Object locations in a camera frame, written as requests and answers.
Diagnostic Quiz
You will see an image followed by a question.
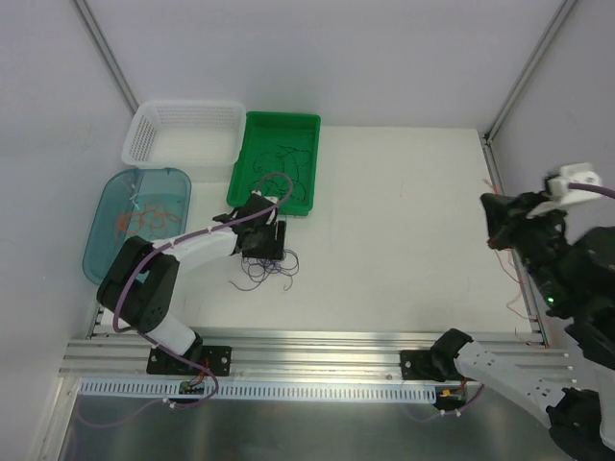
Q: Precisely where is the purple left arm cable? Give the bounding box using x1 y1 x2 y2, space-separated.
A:
112 171 295 333

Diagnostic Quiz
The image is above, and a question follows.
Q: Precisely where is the green plastic tray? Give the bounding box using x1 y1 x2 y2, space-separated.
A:
227 111 321 217

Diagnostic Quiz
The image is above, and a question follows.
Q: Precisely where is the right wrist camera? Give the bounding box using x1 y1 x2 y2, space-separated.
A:
527 163 603 219

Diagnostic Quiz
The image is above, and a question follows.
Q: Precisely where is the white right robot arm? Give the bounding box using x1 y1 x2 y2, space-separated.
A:
430 193 614 460

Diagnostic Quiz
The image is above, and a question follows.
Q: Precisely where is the teal transparent plastic bin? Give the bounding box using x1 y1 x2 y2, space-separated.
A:
83 168 191 285

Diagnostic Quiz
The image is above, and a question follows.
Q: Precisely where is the white slotted cable duct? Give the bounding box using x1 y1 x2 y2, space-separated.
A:
79 378 436 404

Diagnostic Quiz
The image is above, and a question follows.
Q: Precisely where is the purple thin wire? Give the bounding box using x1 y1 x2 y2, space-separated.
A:
229 249 300 294

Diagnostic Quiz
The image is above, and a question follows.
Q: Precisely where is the black thin wire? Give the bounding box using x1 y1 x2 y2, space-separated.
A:
252 141 312 193
249 177 308 206

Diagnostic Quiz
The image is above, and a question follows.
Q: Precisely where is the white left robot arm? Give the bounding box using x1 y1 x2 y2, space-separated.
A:
96 191 283 374

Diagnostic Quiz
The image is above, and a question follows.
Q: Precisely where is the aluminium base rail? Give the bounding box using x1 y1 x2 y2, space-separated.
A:
60 327 579 384

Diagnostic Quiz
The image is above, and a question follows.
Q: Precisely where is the white perforated plastic basket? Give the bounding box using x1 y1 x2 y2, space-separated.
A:
121 100 247 168

